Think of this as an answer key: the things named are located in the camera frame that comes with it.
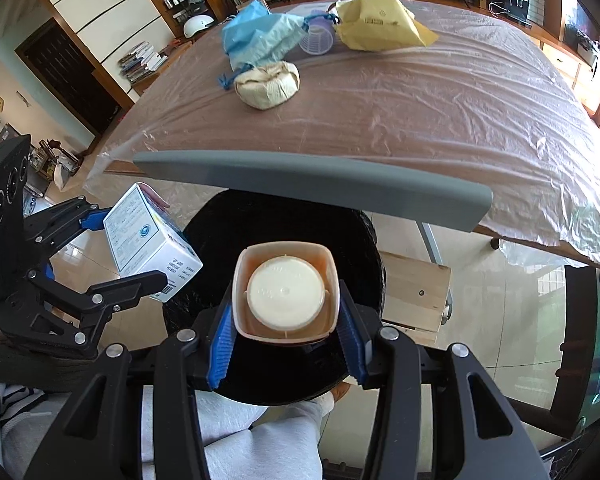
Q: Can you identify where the wooden stool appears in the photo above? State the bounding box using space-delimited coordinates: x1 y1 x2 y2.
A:
380 252 451 347

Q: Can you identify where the beige plastic cup with lid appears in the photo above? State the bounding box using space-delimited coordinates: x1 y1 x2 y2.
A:
230 242 340 346

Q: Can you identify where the blue drawstring bag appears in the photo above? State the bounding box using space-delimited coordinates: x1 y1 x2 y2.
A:
219 0 340 90

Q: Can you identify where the lilac plastic basket cup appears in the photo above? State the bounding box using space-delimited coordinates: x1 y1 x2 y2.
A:
299 10 335 55

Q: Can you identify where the white printed carton box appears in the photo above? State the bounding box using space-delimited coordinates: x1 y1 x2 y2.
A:
104 182 202 302

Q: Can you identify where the grey chair backrest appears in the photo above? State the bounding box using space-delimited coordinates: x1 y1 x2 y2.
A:
133 150 493 232

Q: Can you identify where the white helmet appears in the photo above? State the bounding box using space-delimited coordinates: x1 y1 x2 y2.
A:
183 14 215 38

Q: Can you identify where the yellow padded envelope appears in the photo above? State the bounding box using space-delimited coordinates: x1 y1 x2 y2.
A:
329 0 439 52

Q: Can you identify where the stack of books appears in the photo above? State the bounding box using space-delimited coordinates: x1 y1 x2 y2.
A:
118 41 168 84

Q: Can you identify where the round beige paper bundle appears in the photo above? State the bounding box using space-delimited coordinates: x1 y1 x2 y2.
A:
234 61 300 110

